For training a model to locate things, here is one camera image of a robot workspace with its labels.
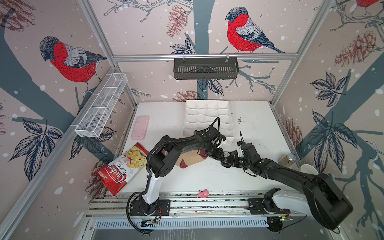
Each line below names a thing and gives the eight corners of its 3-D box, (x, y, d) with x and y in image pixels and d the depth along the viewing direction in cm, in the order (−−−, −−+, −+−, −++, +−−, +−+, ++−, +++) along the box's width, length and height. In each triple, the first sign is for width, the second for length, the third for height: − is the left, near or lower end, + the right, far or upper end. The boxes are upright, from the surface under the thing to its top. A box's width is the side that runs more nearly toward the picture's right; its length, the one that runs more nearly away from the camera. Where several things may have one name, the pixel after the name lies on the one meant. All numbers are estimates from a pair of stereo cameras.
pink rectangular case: (129, 140, 102) (128, 138, 100) (137, 117, 115) (136, 115, 113) (144, 140, 102) (143, 138, 99) (150, 117, 115) (149, 115, 113)
